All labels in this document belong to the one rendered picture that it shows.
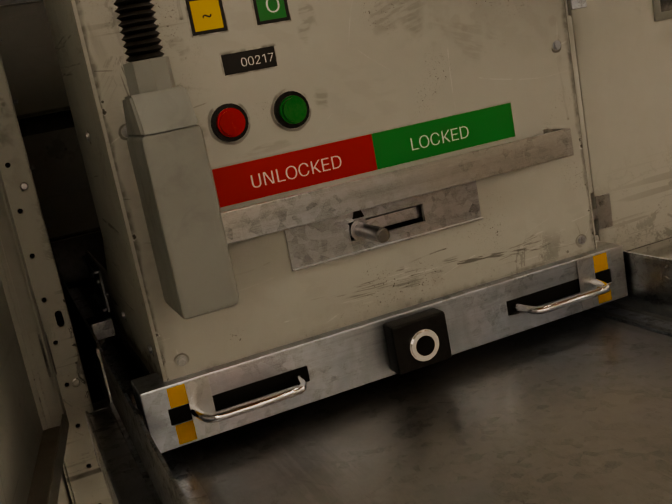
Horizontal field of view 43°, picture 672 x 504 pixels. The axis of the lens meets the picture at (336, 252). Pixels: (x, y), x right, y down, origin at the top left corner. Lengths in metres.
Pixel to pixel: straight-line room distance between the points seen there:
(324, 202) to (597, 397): 0.30
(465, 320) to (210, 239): 0.32
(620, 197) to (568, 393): 0.50
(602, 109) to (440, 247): 0.44
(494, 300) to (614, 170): 0.41
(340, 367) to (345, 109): 0.25
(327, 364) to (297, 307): 0.06
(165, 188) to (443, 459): 0.31
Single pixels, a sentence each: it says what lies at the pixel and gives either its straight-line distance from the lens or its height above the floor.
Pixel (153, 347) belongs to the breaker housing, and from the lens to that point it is 0.80.
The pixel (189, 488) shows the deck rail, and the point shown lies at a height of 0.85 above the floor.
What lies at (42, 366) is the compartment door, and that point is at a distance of 1.00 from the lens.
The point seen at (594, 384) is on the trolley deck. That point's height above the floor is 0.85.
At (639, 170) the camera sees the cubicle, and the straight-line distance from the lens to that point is 1.27.
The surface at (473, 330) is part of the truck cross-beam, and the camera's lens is 0.89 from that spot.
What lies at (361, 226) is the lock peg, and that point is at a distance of 0.81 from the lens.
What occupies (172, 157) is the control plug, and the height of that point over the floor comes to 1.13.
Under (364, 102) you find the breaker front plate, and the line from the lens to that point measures 0.82.
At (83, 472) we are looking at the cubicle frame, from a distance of 1.04.
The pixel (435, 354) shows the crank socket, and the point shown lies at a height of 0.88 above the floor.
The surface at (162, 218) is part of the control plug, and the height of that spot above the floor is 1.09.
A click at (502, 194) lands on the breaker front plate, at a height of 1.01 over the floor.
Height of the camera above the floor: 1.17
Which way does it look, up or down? 12 degrees down
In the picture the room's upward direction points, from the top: 11 degrees counter-clockwise
